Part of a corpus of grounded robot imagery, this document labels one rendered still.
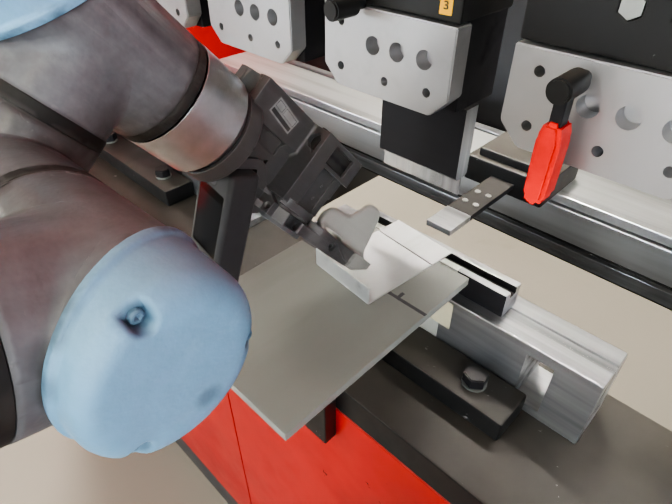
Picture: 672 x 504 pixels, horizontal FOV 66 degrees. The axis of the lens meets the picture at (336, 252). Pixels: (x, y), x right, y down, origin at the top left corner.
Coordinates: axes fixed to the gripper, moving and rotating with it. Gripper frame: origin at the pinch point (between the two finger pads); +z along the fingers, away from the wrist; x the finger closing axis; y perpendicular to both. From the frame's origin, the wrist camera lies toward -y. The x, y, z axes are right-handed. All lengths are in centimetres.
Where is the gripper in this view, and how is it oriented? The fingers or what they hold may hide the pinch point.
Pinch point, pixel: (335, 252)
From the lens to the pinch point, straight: 51.4
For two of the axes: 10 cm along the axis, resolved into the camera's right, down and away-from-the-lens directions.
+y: 5.9, -8.1, -0.1
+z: 4.9, 3.5, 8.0
